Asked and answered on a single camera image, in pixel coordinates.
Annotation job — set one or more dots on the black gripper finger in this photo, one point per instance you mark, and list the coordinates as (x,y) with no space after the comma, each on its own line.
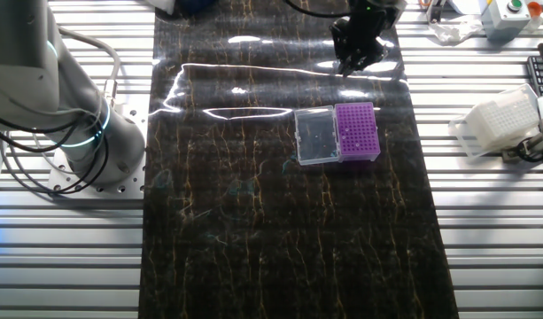
(344,44)
(370,49)

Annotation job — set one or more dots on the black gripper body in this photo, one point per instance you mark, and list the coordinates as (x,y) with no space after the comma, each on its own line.
(368,17)

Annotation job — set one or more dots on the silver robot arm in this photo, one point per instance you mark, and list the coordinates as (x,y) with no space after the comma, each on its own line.
(32,66)

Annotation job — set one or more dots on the open purple pipette tip box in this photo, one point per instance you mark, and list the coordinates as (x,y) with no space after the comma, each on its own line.
(364,124)

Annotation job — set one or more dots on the white pipette tip box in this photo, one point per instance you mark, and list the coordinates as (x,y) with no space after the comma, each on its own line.
(501,119)

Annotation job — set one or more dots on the small grey sensor stand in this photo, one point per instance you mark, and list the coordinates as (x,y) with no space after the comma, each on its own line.
(436,11)

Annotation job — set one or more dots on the crumpled clear plastic wrap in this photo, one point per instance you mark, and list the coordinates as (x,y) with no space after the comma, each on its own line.
(452,32)

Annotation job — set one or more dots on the grey button control box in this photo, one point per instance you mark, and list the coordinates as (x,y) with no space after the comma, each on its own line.
(503,22)

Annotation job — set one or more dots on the dark blue object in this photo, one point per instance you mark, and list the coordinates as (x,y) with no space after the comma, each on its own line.
(196,4)

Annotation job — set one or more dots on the orange cap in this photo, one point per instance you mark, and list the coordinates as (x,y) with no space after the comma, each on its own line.
(535,8)

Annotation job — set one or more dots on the white cloth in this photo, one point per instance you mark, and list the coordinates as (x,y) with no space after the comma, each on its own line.
(165,4)

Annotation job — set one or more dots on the black marble pattern mat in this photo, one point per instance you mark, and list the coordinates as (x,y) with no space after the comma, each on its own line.
(253,221)

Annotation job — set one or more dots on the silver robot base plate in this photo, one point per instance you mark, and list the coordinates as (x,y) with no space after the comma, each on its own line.
(131,119)

